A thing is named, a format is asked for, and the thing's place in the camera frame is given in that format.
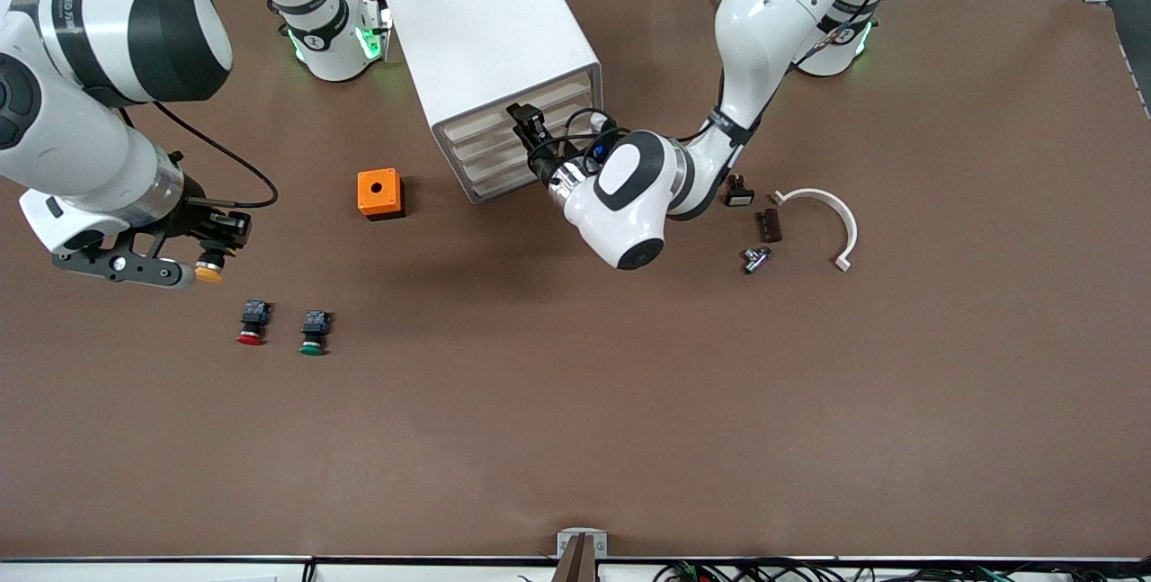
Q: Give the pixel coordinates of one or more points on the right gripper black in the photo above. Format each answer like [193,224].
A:
[195,219]

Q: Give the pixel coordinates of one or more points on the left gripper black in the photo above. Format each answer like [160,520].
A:
[542,159]

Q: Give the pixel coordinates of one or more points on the yellow mushroom push button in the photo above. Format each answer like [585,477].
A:
[209,274]

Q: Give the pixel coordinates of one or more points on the white cabinet drawer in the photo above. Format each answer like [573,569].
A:
[490,163]
[490,183]
[490,143]
[490,123]

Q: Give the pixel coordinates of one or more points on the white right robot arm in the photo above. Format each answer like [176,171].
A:
[72,141]

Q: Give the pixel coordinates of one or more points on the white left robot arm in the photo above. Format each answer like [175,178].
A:
[764,24]

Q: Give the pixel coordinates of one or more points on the red mushroom push button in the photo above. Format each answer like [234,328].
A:
[254,317]

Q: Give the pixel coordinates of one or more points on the white drawer cabinet housing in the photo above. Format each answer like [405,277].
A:
[486,24]

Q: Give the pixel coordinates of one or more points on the green mushroom push button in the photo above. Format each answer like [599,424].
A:
[315,326]

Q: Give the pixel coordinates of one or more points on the small brown block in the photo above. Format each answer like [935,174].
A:
[770,226]

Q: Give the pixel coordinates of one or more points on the small silver metal fitting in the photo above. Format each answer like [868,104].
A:
[755,260]

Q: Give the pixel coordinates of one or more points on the white curved plastic arc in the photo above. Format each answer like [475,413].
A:
[814,193]

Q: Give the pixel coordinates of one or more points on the orange button enclosure box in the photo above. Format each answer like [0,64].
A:
[367,200]

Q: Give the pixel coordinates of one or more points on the small black white switch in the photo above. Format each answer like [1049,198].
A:
[739,195]

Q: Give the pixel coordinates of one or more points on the grey metal bracket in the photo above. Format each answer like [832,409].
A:
[566,539]

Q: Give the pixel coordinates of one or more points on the brown wooden post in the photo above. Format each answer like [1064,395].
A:
[575,564]

